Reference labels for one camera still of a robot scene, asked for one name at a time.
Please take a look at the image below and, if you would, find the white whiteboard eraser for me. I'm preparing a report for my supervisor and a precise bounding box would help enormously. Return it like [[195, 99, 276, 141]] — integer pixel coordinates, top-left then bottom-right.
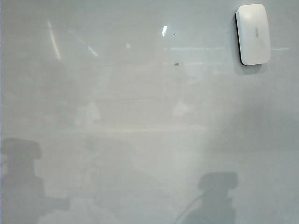
[[235, 3, 272, 66]]

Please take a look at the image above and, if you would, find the glossy white whiteboard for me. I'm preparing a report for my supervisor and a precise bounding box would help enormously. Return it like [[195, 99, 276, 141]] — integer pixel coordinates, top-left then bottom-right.
[[1, 0, 299, 224]]

